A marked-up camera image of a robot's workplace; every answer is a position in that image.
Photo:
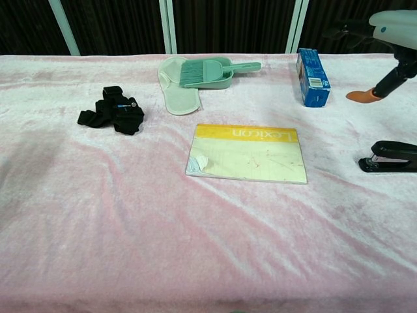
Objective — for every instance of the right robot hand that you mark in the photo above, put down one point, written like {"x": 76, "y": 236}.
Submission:
{"x": 397, "y": 26}

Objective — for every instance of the black stapler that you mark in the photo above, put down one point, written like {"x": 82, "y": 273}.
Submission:
{"x": 394, "y": 151}

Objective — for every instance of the green hand brush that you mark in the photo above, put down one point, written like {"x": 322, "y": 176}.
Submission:
{"x": 192, "y": 73}

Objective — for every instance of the blue cardboard box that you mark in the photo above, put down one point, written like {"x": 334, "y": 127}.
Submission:
{"x": 312, "y": 71}

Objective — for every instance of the green plastic dustpan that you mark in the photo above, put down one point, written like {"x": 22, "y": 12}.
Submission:
{"x": 224, "y": 80}

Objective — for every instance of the yellow Lexicon notepad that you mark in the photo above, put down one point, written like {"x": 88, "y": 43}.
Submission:
{"x": 254, "y": 159}

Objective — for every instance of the white slipper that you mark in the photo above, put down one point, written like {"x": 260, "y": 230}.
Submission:
{"x": 180, "y": 101}

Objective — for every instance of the pink plush table cloth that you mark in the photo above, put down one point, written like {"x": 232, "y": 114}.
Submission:
{"x": 97, "y": 212}

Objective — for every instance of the white frame post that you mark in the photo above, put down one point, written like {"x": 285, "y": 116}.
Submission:
{"x": 65, "y": 29}
{"x": 297, "y": 26}
{"x": 168, "y": 26}

